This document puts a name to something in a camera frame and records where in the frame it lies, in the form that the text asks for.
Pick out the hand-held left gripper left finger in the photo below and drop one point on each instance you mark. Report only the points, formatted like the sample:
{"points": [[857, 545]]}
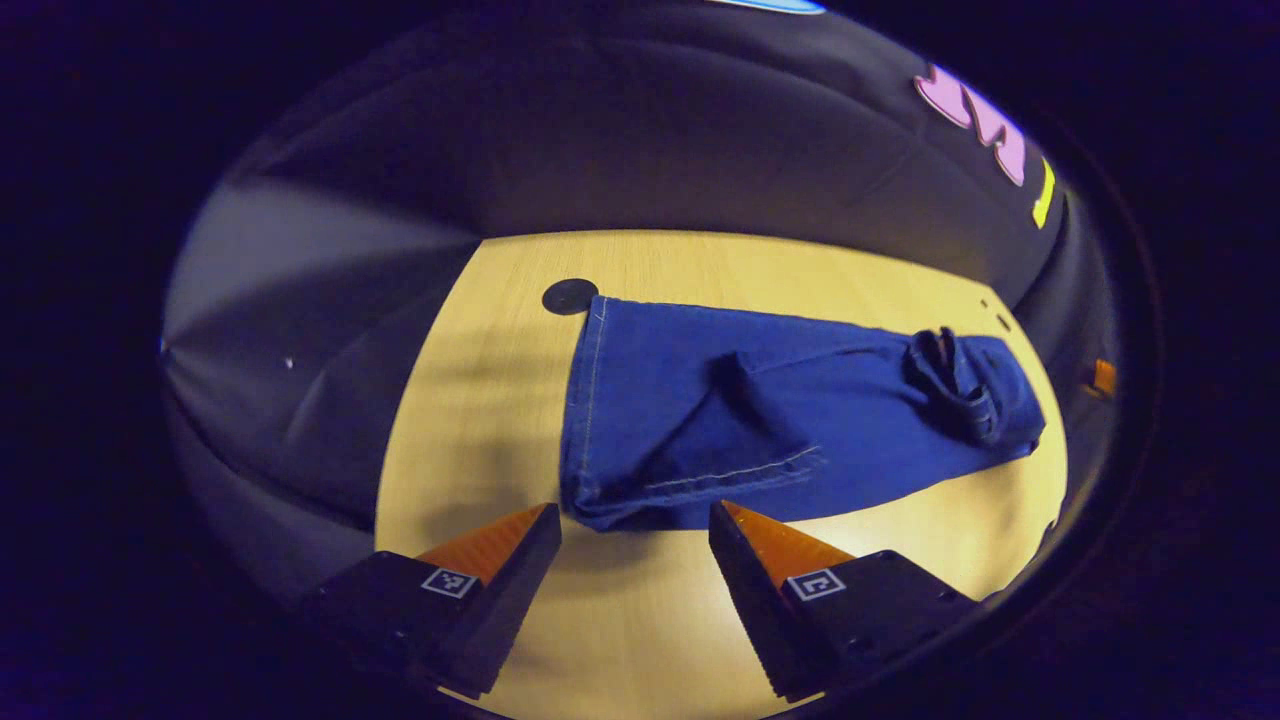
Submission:
{"points": [[510, 610]]}

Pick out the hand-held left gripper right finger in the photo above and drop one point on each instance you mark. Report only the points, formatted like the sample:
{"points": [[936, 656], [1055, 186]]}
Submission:
{"points": [[755, 610]]}

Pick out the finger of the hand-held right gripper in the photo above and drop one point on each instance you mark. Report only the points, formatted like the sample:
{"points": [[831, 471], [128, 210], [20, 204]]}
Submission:
{"points": [[1103, 377]]}

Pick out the blue denim jeans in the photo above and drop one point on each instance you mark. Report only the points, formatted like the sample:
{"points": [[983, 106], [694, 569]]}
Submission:
{"points": [[800, 400]]}

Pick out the black backdrop cloth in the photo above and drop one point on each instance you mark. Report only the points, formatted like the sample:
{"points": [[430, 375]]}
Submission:
{"points": [[600, 130]]}

